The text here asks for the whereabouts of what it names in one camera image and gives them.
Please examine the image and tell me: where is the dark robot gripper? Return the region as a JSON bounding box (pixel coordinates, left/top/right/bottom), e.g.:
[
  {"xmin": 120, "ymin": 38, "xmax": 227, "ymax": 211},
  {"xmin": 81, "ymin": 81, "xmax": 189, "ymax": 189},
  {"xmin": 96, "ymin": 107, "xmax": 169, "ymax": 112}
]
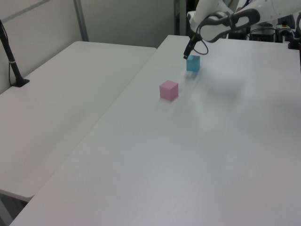
[{"xmin": 182, "ymin": 0, "xmax": 225, "ymax": 60}]

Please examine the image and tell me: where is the small joystick control unit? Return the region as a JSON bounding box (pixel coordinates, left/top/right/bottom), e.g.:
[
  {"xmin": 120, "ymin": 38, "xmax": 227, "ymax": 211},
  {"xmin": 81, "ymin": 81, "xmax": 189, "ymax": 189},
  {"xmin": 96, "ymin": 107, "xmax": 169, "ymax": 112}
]
[{"xmin": 276, "ymin": 20, "xmax": 293, "ymax": 32}]

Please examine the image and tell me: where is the black keyboard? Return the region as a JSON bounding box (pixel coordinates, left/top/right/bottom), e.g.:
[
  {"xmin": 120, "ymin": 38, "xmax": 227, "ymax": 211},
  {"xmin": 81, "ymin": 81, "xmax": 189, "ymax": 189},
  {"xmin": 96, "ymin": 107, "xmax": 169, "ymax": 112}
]
[{"xmin": 277, "ymin": 14, "xmax": 295, "ymax": 28}]

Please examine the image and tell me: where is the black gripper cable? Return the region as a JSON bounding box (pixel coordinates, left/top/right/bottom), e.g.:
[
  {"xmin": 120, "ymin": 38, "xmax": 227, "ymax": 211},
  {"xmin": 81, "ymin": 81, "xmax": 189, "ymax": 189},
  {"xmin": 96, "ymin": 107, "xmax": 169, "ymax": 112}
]
[{"xmin": 195, "ymin": 14, "xmax": 210, "ymax": 56}]

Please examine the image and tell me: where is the black equipment box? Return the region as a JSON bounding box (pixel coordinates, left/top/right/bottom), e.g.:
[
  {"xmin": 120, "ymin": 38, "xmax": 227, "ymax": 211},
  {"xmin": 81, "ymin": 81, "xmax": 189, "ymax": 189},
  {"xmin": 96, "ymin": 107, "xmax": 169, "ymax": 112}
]
[{"xmin": 249, "ymin": 27, "xmax": 276, "ymax": 43}]

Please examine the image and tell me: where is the grey vertical column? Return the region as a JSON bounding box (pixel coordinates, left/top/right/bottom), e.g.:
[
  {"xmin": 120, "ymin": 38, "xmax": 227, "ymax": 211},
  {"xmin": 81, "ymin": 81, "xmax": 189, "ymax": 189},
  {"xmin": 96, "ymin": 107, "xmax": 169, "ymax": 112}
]
[{"xmin": 174, "ymin": 0, "xmax": 188, "ymax": 36}]

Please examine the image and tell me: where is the black table clamp mount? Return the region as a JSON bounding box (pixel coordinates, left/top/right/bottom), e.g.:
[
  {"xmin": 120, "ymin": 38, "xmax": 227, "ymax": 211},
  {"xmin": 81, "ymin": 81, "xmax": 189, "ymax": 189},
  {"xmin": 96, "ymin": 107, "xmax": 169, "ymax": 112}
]
[{"xmin": 287, "ymin": 13, "xmax": 301, "ymax": 50}]

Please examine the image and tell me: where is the blue cube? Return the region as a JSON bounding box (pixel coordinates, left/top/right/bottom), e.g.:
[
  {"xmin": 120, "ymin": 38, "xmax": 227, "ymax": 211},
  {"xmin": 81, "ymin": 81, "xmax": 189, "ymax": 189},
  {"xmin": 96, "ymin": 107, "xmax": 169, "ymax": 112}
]
[{"xmin": 186, "ymin": 55, "xmax": 201, "ymax": 72}]

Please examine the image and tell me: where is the pink cube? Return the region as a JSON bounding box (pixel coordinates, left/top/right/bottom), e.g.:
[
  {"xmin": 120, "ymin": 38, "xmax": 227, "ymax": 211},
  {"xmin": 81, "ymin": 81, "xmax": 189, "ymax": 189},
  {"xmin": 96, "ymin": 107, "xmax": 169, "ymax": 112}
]
[{"xmin": 159, "ymin": 80, "xmax": 179, "ymax": 100}]

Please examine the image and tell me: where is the thin black stand cable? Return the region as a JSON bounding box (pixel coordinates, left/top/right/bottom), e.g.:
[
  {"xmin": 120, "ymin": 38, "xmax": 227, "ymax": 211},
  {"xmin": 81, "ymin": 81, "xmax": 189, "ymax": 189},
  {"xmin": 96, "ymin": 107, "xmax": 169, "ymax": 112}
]
[{"xmin": 0, "ymin": 22, "xmax": 14, "ymax": 87}]

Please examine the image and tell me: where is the black camera stand pole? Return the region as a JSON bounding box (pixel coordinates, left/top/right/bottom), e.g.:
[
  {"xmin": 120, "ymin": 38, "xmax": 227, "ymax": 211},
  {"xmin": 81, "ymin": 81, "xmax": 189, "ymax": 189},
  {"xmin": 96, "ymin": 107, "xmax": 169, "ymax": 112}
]
[{"xmin": 0, "ymin": 18, "xmax": 30, "ymax": 89}]

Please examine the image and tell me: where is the grey metal partition post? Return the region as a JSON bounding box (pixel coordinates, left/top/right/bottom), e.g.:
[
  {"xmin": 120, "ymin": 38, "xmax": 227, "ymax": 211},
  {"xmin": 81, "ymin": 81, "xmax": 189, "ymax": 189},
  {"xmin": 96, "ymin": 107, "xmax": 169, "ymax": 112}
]
[{"xmin": 73, "ymin": 0, "xmax": 90, "ymax": 42}]

